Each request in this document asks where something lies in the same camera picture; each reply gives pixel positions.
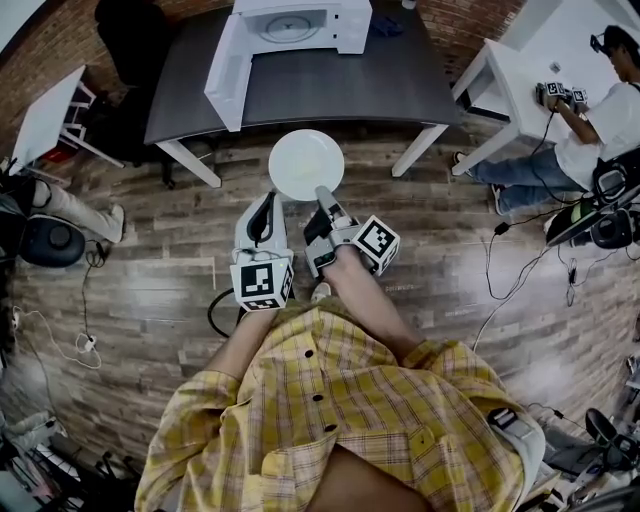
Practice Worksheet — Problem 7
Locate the black and green bag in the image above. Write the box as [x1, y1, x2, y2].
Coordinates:
[544, 199, 604, 247]

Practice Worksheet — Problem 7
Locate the grey waist pouch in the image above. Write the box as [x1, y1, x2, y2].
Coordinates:
[487, 407, 546, 481]

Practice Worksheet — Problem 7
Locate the person's left forearm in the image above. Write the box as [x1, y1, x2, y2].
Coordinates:
[212, 299, 286, 386]

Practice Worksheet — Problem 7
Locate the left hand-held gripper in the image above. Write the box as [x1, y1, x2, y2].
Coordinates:
[229, 191, 296, 314]

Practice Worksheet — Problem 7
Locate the black cable with adapter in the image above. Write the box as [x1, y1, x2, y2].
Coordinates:
[472, 214, 556, 351]

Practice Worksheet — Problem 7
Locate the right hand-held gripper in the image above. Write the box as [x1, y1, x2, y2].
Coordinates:
[302, 185, 401, 279]

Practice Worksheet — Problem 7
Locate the person's leg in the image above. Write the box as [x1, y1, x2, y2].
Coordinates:
[309, 442, 421, 512]

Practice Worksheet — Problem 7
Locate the white table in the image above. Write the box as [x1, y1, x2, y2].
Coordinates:
[9, 64, 126, 176]
[449, 0, 640, 176]

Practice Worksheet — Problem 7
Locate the white microwave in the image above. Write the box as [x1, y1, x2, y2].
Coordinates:
[203, 0, 374, 133]

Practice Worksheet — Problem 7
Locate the dark grey table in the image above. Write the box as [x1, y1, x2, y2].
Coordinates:
[143, 4, 464, 189]

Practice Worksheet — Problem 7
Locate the blue cloth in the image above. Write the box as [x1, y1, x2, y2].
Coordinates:
[369, 12, 404, 37]

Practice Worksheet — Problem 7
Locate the yellow plaid shirt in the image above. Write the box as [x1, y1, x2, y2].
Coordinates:
[134, 299, 531, 512]

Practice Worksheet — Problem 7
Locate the white cable with charger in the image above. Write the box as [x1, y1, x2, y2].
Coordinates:
[12, 304, 104, 371]

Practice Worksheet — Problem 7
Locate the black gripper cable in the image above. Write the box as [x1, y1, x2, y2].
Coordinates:
[207, 287, 246, 339]

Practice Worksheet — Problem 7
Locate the dark round stool seat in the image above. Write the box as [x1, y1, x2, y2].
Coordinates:
[19, 214, 86, 269]

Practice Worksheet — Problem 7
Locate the person's right forearm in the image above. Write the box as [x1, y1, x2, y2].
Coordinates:
[322, 247, 421, 366]

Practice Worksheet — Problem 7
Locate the black office chair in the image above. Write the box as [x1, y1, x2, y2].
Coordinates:
[94, 0, 176, 189]

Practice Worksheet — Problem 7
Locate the white plate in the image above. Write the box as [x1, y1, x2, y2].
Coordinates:
[268, 128, 346, 202]

